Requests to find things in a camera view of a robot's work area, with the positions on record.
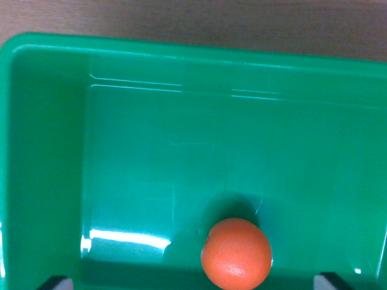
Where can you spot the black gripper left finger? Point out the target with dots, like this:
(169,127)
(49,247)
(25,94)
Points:
(56,284)

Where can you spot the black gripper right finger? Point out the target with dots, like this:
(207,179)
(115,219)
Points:
(329,283)

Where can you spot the orange round fruit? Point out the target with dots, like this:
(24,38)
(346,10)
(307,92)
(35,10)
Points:
(236,253)

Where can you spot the green plastic bin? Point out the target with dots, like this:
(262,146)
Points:
(151,151)

